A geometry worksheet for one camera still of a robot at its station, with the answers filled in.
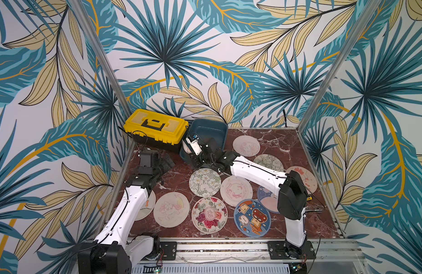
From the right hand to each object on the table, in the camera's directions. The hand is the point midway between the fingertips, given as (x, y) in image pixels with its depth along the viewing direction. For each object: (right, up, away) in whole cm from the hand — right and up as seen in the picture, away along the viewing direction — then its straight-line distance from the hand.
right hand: (190, 153), depth 82 cm
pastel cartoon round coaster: (-2, +2, -2) cm, 4 cm away
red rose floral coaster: (+9, -31, +1) cm, 32 cm away
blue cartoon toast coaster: (+30, -32, +1) cm, 44 cm away
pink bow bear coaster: (+65, -17, +14) cm, 69 cm away
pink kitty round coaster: (+32, +3, +28) cm, 43 cm away
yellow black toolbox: (-21, +13, +13) cm, 28 cm away
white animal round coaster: (-22, -28, +3) cm, 36 cm away
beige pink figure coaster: (-10, -28, +2) cm, 30 cm away
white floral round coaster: (+6, -17, +13) cm, 22 cm away
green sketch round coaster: (+46, -6, +21) cm, 51 cm away
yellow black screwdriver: (+60, -24, +5) cm, 65 cm away
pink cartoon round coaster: (+23, -20, +10) cm, 32 cm away
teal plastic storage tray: (+8, +15, +29) cm, 34 cm away
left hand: (-12, -6, -1) cm, 13 cm away
